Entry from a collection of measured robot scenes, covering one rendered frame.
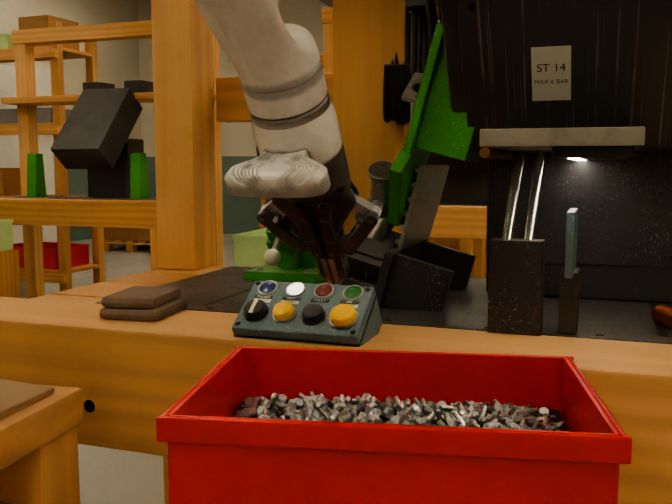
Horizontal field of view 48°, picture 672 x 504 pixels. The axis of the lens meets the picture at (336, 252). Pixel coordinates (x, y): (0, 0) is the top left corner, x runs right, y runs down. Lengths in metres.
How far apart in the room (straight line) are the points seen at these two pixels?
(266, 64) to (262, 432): 0.28
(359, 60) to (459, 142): 0.47
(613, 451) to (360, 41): 1.04
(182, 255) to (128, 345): 0.67
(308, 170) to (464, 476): 0.27
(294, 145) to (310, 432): 0.25
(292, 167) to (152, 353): 0.37
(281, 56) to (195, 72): 0.98
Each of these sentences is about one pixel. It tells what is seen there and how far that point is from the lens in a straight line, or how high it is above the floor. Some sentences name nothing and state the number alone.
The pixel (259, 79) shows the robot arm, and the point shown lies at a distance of 0.62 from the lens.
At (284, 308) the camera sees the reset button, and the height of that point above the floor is 0.94.
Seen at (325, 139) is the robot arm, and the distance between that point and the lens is 0.66.
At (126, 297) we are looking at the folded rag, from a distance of 0.98.
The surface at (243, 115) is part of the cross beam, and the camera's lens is 1.61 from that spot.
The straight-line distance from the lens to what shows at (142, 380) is 0.94.
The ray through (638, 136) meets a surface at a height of 1.12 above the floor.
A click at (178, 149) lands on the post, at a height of 1.13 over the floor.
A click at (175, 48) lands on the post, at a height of 1.32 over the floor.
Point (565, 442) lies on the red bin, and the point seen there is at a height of 0.92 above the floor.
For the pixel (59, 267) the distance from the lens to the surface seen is 6.44.
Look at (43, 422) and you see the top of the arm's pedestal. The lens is 0.84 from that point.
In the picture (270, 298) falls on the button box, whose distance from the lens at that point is 0.88.
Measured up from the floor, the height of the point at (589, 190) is 1.06.
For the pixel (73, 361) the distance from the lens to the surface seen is 0.99.
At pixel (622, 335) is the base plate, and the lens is 0.93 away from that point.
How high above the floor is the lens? 1.09
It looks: 6 degrees down
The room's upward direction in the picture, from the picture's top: straight up
